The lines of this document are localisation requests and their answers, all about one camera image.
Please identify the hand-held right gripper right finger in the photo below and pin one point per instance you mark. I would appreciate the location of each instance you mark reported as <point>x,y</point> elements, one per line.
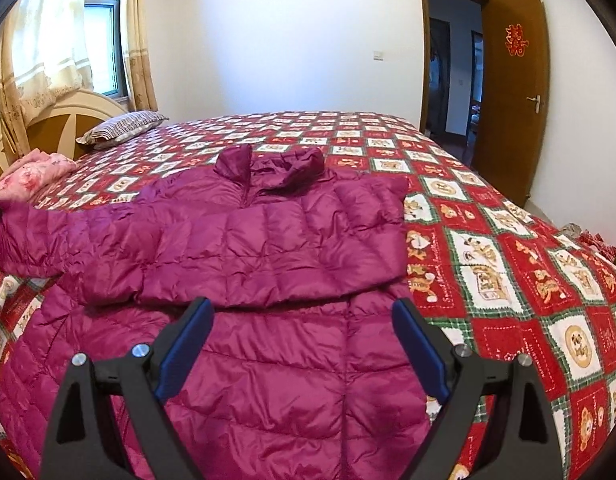
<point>421,350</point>

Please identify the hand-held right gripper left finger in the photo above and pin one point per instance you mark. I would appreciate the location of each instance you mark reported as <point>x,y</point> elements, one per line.
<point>184,351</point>

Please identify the magenta down jacket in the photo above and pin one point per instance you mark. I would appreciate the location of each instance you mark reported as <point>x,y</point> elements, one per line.
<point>248,260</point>

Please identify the pink folded blanket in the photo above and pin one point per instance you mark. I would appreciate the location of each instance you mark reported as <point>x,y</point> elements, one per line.
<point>30,172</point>

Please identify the cream wooden headboard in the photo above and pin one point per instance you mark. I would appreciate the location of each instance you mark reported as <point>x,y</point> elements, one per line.
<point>53,130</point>

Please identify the red printed quilt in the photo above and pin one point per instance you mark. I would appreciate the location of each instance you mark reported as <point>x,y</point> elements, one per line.
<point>493,260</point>

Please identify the striped pillow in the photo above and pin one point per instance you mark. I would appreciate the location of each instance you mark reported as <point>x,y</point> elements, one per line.
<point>122,128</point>

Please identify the sheer beige curtain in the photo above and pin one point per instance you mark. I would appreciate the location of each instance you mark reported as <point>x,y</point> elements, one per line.
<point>43,45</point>

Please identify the window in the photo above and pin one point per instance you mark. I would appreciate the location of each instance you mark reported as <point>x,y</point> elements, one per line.
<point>103,45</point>

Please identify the beige patterned curtain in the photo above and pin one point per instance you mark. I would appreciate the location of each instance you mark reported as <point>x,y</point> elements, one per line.
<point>138,45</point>

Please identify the brown wooden door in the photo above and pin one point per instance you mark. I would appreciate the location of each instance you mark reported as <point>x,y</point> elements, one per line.
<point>510,125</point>

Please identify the red door decoration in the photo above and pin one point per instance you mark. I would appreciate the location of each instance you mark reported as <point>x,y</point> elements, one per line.
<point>517,40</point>

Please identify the brown door frame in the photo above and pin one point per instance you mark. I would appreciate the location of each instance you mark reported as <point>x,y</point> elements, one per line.
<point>424,60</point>

